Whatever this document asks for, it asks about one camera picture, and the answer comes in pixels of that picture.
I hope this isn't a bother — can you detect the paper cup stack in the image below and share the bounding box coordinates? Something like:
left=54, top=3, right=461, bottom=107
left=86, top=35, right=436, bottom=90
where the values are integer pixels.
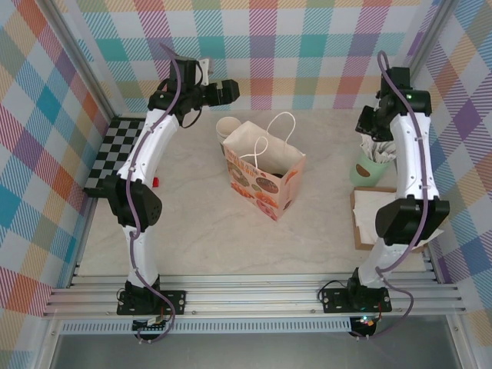
left=215, top=117, right=243, bottom=149

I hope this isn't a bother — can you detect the mint green holder cup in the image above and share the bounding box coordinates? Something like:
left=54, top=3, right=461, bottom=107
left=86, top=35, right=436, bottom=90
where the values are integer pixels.
left=348, top=151, right=397, bottom=188

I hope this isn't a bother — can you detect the white paper napkin stack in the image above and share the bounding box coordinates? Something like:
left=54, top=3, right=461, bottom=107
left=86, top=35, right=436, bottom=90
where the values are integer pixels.
left=354, top=191, right=397, bottom=245

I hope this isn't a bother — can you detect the black grey chessboard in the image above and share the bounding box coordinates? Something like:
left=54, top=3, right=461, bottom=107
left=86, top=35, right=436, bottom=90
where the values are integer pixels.
left=84, top=117, right=149, bottom=199

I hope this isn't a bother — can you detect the brown cardboard napkin tray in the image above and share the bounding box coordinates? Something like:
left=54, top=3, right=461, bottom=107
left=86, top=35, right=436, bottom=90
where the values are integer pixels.
left=349, top=186, right=430, bottom=251

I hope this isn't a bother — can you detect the aluminium corner post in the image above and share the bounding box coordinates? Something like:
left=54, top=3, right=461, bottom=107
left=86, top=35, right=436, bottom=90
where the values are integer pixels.
left=36, top=0, right=124, bottom=120
left=382, top=0, right=458, bottom=120

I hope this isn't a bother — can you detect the aluminium rail frame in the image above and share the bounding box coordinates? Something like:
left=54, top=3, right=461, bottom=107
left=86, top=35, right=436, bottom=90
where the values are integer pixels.
left=44, top=261, right=468, bottom=318

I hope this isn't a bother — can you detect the right aluminium corner post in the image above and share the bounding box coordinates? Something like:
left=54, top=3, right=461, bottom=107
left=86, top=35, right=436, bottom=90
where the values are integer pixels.
left=382, top=0, right=458, bottom=120

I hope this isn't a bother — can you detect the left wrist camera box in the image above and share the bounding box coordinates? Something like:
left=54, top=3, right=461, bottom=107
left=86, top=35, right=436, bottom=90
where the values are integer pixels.
left=197, top=57, right=214, bottom=88

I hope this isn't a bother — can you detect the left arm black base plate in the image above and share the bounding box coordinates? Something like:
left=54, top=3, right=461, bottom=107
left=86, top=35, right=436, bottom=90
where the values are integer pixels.
left=117, top=290, right=188, bottom=317

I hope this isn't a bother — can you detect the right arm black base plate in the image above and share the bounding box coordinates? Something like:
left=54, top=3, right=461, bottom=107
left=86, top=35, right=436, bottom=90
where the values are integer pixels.
left=321, top=288, right=393, bottom=314

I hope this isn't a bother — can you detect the slotted grey cable duct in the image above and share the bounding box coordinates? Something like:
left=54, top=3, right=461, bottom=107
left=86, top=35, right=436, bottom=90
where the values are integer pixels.
left=61, top=321, right=353, bottom=334

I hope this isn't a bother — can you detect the left aluminium corner post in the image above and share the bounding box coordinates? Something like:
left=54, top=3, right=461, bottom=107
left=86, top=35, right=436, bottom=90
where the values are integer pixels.
left=36, top=0, right=124, bottom=120

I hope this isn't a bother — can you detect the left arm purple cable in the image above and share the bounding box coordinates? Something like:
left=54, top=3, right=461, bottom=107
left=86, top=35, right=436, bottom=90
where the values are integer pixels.
left=126, top=42, right=204, bottom=344

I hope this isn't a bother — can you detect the printed paper takeout bag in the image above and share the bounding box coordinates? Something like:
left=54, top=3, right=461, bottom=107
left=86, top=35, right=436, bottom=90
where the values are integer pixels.
left=221, top=111, right=308, bottom=222

